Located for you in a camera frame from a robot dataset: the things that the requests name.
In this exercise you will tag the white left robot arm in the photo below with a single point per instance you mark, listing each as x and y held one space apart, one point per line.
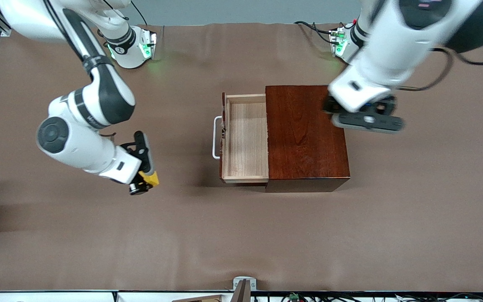
396 42

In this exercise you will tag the brown cardboard piece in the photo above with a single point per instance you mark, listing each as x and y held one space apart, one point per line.
203 299

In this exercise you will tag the grey upright post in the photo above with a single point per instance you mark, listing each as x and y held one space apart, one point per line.
243 294

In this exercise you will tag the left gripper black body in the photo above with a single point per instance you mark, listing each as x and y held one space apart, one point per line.
385 105

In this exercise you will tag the grey metal bracket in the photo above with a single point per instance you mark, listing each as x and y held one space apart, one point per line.
253 285

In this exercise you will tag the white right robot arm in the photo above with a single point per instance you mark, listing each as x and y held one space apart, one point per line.
103 96

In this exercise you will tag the brown table cover mat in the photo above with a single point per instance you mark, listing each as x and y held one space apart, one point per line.
141 251

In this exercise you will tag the dark wooden drawer cabinet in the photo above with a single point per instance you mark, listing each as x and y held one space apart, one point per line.
308 142

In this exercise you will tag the yellow block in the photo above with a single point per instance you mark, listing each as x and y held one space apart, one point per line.
152 179

